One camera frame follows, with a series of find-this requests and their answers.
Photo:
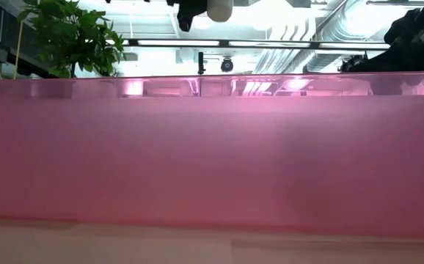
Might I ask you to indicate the silver ceiling duct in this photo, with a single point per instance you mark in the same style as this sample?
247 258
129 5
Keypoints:
329 25

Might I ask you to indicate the black tripod stand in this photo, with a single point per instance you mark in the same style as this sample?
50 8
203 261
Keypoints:
201 62

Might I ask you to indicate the pink translucent plastic basket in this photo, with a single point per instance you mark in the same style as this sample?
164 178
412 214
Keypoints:
212 165

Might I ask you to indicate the black round hanging camera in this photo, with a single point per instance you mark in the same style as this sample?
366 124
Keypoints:
227 65

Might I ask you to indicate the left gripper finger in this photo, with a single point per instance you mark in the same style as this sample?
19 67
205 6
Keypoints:
190 12

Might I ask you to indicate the green leafy plant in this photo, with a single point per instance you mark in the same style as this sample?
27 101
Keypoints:
80 25

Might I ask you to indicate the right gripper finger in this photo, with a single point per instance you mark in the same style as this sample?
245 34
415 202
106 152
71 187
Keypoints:
362 66

